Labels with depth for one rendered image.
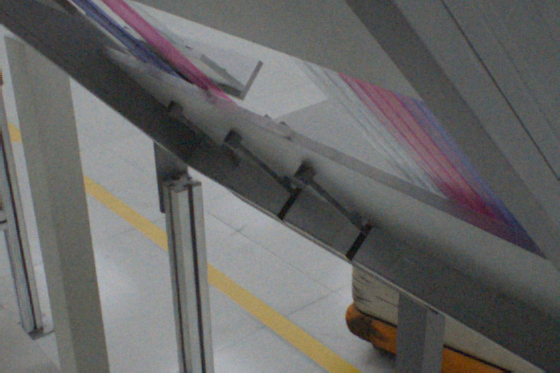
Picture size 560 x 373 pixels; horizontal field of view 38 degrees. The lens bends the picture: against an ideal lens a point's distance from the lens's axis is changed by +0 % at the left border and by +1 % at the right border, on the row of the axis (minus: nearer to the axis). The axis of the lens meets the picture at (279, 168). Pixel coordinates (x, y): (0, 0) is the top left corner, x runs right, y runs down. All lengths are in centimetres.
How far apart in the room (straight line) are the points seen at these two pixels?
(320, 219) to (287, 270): 122
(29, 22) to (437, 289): 49
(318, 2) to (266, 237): 190
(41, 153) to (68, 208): 10
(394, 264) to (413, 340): 60
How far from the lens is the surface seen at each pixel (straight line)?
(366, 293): 168
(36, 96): 116
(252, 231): 225
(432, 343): 139
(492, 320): 73
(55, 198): 122
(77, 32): 91
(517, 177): 25
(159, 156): 108
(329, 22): 35
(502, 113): 23
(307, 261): 211
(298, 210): 88
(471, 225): 55
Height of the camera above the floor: 112
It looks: 25 degrees down
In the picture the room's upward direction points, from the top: 1 degrees counter-clockwise
